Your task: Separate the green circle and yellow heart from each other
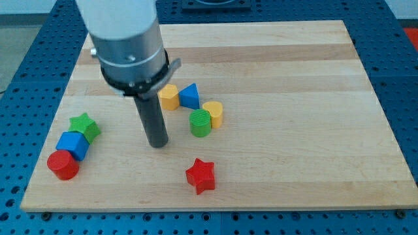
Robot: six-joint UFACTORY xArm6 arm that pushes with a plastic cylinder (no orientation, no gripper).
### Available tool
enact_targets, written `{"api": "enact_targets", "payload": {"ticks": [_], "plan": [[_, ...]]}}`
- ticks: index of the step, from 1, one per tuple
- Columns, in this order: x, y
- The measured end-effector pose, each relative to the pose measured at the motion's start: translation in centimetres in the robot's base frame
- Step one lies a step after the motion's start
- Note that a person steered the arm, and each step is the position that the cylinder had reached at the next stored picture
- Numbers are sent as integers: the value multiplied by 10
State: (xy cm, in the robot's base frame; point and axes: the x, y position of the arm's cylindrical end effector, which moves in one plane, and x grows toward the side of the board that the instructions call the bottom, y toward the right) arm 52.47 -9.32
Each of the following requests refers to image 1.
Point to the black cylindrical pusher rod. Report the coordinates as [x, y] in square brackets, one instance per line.
[152, 120]

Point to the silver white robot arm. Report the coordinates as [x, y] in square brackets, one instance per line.
[128, 44]

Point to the yellow heart block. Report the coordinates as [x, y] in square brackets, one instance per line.
[215, 109]

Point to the yellow pentagon block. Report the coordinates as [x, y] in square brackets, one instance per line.
[169, 97]

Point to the blue triangle block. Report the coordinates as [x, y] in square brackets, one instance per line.
[189, 97]

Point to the green cylinder block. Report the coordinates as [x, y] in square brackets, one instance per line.
[200, 123]

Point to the green star block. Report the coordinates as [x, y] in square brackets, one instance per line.
[86, 126]

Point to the blue cube block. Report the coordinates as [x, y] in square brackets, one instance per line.
[75, 143]

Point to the red star block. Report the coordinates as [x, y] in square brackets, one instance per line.
[201, 175]

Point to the red cylinder block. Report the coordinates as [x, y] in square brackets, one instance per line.
[62, 164]

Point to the wooden board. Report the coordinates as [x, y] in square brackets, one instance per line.
[302, 129]

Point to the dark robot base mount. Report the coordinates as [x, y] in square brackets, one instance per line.
[216, 4]

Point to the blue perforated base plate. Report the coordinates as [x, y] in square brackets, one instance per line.
[31, 100]

